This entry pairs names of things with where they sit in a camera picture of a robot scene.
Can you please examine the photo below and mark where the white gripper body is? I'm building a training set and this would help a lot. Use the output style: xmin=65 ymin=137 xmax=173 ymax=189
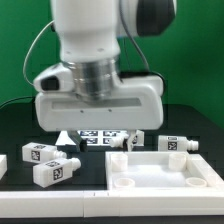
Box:
xmin=35 ymin=76 xmax=163 ymax=131

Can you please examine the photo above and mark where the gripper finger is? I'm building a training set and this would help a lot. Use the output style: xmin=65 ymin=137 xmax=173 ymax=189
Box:
xmin=126 ymin=130 xmax=136 ymax=152
xmin=68 ymin=131 xmax=87 ymax=152

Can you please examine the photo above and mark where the white square table top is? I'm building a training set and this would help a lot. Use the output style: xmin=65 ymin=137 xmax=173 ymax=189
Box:
xmin=105 ymin=151 xmax=224 ymax=190

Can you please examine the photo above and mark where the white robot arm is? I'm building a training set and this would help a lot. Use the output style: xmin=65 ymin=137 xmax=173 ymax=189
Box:
xmin=34 ymin=0 xmax=177 ymax=150

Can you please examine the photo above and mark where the marker sheet on table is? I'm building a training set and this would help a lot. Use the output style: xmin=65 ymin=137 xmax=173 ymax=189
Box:
xmin=56 ymin=130 xmax=127 ymax=146

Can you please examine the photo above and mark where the white block left edge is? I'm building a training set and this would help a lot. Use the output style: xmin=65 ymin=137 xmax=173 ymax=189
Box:
xmin=0 ymin=155 xmax=7 ymax=180

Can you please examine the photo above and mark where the white L-shaped fence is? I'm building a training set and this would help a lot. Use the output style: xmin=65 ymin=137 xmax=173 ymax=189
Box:
xmin=0 ymin=154 xmax=224 ymax=219

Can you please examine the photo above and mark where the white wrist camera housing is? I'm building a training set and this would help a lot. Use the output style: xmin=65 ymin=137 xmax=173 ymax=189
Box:
xmin=33 ymin=63 xmax=75 ymax=93

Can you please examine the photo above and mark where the black cable on table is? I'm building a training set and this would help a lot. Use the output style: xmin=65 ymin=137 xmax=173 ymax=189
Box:
xmin=0 ymin=95 xmax=36 ymax=110

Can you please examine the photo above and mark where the grey camera cable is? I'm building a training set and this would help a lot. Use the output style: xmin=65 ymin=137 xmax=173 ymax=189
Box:
xmin=22 ymin=19 xmax=56 ymax=88

